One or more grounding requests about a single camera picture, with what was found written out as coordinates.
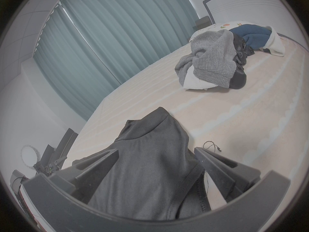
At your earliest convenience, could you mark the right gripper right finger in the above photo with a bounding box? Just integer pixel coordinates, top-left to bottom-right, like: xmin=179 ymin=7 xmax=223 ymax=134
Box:
xmin=194 ymin=146 xmax=261 ymax=202

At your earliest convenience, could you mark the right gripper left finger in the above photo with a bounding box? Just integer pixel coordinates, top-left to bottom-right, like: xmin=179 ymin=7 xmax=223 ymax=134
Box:
xmin=49 ymin=148 xmax=120 ymax=203

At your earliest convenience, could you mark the black T-shirt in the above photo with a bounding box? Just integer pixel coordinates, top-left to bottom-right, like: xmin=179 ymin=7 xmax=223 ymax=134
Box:
xmin=72 ymin=106 xmax=213 ymax=221

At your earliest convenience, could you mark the bed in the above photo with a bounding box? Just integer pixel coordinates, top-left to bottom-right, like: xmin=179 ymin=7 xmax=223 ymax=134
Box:
xmin=70 ymin=0 xmax=309 ymax=217

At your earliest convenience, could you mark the pile of clothes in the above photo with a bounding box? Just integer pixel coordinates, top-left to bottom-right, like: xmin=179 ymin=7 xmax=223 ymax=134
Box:
xmin=174 ymin=24 xmax=286 ymax=92

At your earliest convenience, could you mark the dark grey dressing table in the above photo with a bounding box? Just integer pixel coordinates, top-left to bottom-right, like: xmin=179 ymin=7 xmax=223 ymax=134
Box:
xmin=40 ymin=144 xmax=57 ymax=165

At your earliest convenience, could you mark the black chest of drawers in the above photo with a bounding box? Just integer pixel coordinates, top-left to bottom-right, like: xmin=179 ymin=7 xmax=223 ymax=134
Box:
xmin=55 ymin=128 xmax=79 ymax=160

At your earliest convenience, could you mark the round mirror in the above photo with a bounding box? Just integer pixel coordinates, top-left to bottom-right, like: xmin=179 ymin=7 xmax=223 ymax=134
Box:
xmin=20 ymin=145 xmax=39 ymax=169

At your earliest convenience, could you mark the blue-green curtain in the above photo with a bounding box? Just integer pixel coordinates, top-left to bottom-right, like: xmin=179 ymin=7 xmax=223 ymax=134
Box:
xmin=33 ymin=7 xmax=122 ymax=123
xmin=58 ymin=0 xmax=201 ymax=84

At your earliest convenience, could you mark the white printed pillow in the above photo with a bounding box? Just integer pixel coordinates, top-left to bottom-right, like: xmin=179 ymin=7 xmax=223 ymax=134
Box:
xmin=194 ymin=21 xmax=247 ymax=33

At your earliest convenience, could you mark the grey bedside table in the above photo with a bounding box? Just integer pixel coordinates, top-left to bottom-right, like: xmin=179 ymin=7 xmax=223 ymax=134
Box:
xmin=193 ymin=16 xmax=212 ymax=31

